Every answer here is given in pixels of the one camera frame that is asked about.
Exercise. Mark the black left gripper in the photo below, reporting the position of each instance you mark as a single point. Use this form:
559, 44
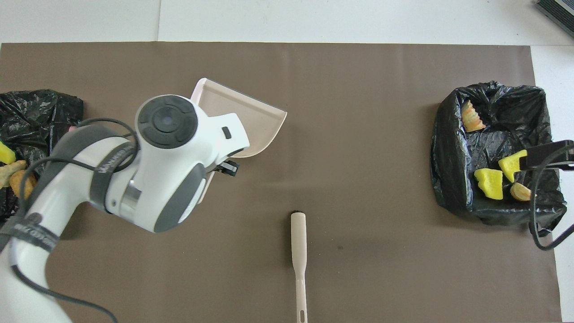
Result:
228, 167

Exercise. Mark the pale pink plastic dustpan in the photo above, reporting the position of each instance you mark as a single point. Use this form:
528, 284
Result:
242, 121

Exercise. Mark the orange-brown foam chunk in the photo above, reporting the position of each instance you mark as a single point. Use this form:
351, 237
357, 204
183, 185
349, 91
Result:
22, 185

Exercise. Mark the small pale beige foam chunk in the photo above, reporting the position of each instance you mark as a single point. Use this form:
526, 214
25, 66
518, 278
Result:
10, 172

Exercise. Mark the tan striped foam chunk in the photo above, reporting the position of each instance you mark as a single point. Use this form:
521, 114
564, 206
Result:
472, 119

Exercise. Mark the green and yellow sponge piece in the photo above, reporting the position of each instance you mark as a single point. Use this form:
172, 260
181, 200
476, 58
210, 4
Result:
490, 183

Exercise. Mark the notched yellow sponge piece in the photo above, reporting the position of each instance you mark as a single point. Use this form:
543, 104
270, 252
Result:
512, 165

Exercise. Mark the large pale beige foam chunk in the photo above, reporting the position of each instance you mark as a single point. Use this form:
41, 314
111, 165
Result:
520, 193

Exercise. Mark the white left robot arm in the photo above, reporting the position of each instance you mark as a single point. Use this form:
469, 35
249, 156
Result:
166, 179

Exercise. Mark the black plastic trash bag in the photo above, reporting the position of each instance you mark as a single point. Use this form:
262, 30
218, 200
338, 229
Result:
453, 179
36, 112

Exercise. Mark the brown paper table mat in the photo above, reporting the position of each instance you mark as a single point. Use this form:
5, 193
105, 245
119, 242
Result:
314, 179

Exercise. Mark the dark ribbed device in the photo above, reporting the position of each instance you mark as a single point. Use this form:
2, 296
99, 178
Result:
558, 11

